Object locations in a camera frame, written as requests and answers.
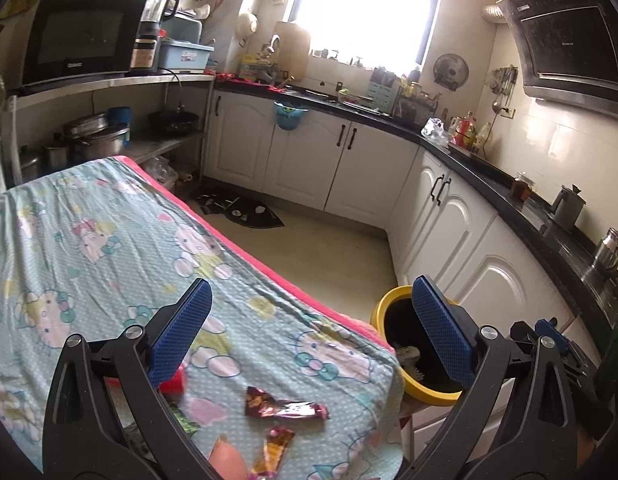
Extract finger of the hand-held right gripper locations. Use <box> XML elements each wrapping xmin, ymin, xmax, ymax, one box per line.
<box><xmin>534</xmin><ymin>317</ymin><xmax>572</xmax><ymax>361</ymax></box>
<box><xmin>509</xmin><ymin>321</ymin><xmax>537</xmax><ymax>358</ymax></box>

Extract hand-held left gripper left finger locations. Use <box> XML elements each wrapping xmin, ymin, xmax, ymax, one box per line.
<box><xmin>41</xmin><ymin>277</ymin><xmax>217</xmax><ymax>480</ymax></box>

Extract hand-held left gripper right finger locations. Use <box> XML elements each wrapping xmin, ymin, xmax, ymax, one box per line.
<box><xmin>404</xmin><ymin>274</ymin><xmax>590</xmax><ymax>480</ymax></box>

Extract yellow trash bin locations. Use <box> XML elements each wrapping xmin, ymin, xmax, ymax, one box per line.
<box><xmin>371</xmin><ymin>285</ymin><xmax>477</xmax><ymax>407</ymax></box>

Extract red plastic piece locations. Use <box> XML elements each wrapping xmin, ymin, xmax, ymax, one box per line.
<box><xmin>159</xmin><ymin>365</ymin><xmax>188</xmax><ymax>398</ymax></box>

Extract green snack wrapper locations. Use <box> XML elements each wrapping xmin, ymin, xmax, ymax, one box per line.
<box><xmin>169</xmin><ymin>402</ymin><xmax>202</xmax><ymax>438</ymax></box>

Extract steel kettle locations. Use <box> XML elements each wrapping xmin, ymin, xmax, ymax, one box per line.
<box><xmin>593</xmin><ymin>227</ymin><xmax>618</xmax><ymax>273</ymax></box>

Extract steel pitcher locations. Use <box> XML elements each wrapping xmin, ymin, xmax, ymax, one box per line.
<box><xmin>551</xmin><ymin>184</ymin><xmax>587</xmax><ymax>231</ymax></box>

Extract maroon foil candy wrapper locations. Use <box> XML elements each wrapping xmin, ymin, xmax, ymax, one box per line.
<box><xmin>245</xmin><ymin>386</ymin><xmax>330</xmax><ymax>423</ymax></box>

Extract brown glass cup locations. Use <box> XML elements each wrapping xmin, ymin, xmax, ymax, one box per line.
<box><xmin>511</xmin><ymin>171</ymin><xmax>536</xmax><ymax>202</ymax></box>

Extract gold foil candy wrapper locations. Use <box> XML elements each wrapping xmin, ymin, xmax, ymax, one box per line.
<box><xmin>249</xmin><ymin>427</ymin><xmax>296</xmax><ymax>478</ymax></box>

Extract black kitchen countertop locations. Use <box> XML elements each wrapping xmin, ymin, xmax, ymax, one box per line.
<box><xmin>214</xmin><ymin>77</ymin><xmax>618</xmax><ymax>333</ymax></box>

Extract crumpled clear bag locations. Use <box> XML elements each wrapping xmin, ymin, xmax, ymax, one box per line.
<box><xmin>141</xmin><ymin>157</ymin><xmax>180</xmax><ymax>188</ymax></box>

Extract white kitchen cabinets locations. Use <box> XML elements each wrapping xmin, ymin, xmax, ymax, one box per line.
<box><xmin>206</xmin><ymin>90</ymin><xmax>604</xmax><ymax>411</ymax></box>

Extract cooking oil bottles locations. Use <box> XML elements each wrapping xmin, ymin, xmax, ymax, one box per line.
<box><xmin>449</xmin><ymin>111</ymin><xmax>492</xmax><ymax>154</ymax></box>

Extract clear plastic bag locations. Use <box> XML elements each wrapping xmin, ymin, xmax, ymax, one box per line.
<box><xmin>421</xmin><ymin>117</ymin><xmax>450</xmax><ymax>143</ymax></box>

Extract black wok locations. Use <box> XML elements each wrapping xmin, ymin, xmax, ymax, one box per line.
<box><xmin>148</xmin><ymin>105</ymin><xmax>200</xmax><ymax>137</ymax></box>

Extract small steel pot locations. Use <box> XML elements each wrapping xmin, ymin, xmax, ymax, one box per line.
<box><xmin>44</xmin><ymin>132</ymin><xmax>72</xmax><ymax>171</ymax></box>

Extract black dish rack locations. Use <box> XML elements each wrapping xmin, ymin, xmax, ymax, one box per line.
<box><xmin>396</xmin><ymin>82</ymin><xmax>442</xmax><ymax>126</ymax></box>

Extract steel steamer tray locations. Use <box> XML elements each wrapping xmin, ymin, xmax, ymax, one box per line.
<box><xmin>63</xmin><ymin>112</ymin><xmax>110</xmax><ymax>138</ymax></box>

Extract blue hanging basket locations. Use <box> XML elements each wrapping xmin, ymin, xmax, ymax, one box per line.
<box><xmin>274</xmin><ymin>101</ymin><xmax>308</xmax><ymax>133</ymax></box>

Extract hanging kitchen utensils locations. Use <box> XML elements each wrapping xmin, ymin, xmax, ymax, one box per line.
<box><xmin>489</xmin><ymin>66</ymin><xmax>520</xmax><ymax>113</ymax></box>

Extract teal countertop organizer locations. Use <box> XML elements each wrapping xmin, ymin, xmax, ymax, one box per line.
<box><xmin>369</xmin><ymin>67</ymin><xmax>402</xmax><ymax>103</ymax></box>

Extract metal kitchen shelf rack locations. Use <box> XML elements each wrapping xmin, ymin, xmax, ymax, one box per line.
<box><xmin>0</xmin><ymin>72</ymin><xmax>217</xmax><ymax>196</ymax></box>

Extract red cloth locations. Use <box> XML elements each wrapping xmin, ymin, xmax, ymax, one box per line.
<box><xmin>216</xmin><ymin>72</ymin><xmax>284</xmax><ymax>92</ymax></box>

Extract yellow green package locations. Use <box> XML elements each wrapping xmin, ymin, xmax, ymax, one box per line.
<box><xmin>239</xmin><ymin>55</ymin><xmax>274</xmax><ymax>81</ymax></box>

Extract blue plastic dish box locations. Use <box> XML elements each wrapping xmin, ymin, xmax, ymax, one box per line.
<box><xmin>158</xmin><ymin>40</ymin><xmax>214</xmax><ymax>73</ymax></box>

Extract black range hood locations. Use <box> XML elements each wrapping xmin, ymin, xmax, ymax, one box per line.
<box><xmin>496</xmin><ymin>0</ymin><xmax>618</xmax><ymax>123</ymax></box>

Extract beige cutting board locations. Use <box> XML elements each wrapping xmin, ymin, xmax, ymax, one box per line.
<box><xmin>273</xmin><ymin>21</ymin><xmax>311</xmax><ymax>81</ymax></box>

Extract pale blue container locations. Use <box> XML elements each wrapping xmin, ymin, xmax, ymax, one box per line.
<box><xmin>166</xmin><ymin>14</ymin><xmax>204</xmax><ymax>45</ymax></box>

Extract black blender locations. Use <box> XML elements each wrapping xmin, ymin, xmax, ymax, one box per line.
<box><xmin>130</xmin><ymin>0</ymin><xmax>182</xmax><ymax>73</ymax></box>

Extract black microwave oven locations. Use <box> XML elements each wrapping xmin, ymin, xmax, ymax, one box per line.
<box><xmin>21</xmin><ymin>0</ymin><xmax>147</xmax><ymax>87</ymax></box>

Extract kitchen window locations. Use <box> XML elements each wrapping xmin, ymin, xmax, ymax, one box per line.
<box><xmin>289</xmin><ymin>0</ymin><xmax>447</xmax><ymax>68</ymax></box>

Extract black power cable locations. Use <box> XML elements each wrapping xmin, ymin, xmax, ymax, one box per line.
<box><xmin>163</xmin><ymin>67</ymin><xmax>186</xmax><ymax>112</ymax></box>

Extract small wall fan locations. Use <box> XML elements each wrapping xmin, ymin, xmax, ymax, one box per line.
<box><xmin>434</xmin><ymin>53</ymin><xmax>470</xmax><ymax>92</ymax></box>

